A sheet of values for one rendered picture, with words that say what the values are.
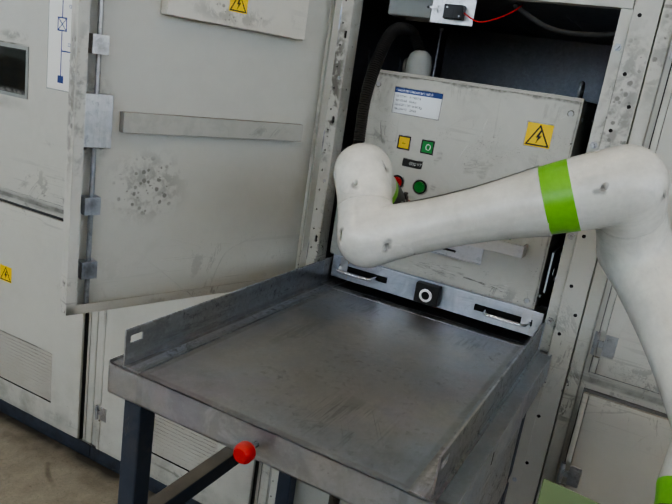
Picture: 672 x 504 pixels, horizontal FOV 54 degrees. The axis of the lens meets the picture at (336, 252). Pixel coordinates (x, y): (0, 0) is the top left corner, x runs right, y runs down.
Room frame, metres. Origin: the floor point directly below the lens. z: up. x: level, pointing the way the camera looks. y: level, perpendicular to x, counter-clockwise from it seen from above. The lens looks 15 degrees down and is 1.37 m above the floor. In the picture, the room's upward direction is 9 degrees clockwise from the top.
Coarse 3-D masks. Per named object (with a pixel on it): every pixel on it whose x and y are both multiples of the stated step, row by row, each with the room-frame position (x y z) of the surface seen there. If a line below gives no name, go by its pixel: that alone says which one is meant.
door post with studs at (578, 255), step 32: (640, 0) 1.36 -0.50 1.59; (640, 32) 1.36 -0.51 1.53; (608, 64) 1.38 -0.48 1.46; (640, 64) 1.35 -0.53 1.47; (608, 96) 1.37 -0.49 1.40; (608, 128) 1.36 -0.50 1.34; (576, 256) 1.36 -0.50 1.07; (576, 288) 1.36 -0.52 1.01; (576, 320) 1.35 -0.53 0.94; (544, 384) 1.36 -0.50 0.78; (544, 416) 1.36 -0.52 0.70; (544, 448) 1.35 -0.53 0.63
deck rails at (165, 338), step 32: (256, 288) 1.35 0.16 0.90; (288, 288) 1.47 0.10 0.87; (320, 288) 1.57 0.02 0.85; (160, 320) 1.08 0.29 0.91; (192, 320) 1.16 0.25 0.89; (224, 320) 1.25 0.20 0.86; (256, 320) 1.30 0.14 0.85; (128, 352) 1.02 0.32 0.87; (160, 352) 1.08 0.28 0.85; (512, 384) 1.16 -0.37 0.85; (480, 416) 0.95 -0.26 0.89; (448, 448) 0.79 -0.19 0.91; (416, 480) 0.81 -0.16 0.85; (448, 480) 0.82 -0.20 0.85
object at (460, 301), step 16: (336, 256) 1.64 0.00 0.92; (336, 272) 1.64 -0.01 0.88; (352, 272) 1.62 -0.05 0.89; (368, 272) 1.60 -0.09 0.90; (384, 272) 1.58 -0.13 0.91; (400, 272) 1.57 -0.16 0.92; (384, 288) 1.58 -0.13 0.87; (400, 288) 1.56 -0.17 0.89; (448, 288) 1.51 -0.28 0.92; (448, 304) 1.51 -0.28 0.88; (464, 304) 1.49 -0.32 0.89; (480, 304) 1.47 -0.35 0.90; (496, 304) 1.46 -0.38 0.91; (512, 304) 1.44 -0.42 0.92; (480, 320) 1.47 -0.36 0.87; (496, 320) 1.45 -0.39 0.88; (512, 320) 1.44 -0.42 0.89; (544, 320) 1.44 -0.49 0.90
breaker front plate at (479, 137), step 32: (384, 96) 1.63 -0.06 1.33; (448, 96) 1.56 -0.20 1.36; (480, 96) 1.53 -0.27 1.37; (512, 96) 1.50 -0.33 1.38; (544, 96) 1.47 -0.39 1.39; (384, 128) 1.62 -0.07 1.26; (416, 128) 1.59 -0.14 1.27; (448, 128) 1.55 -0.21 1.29; (480, 128) 1.52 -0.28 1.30; (512, 128) 1.49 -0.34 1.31; (416, 160) 1.58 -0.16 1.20; (448, 160) 1.55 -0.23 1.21; (480, 160) 1.51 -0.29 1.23; (512, 160) 1.48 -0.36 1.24; (544, 160) 1.45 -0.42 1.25; (448, 192) 1.54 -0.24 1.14; (416, 256) 1.56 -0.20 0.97; (448, 256) 1.52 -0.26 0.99; (480, 256) 1.49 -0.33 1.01; (544, 256) 1.43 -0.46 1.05; (480, 288) 1.49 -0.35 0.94; (512, 288) 1.46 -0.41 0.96
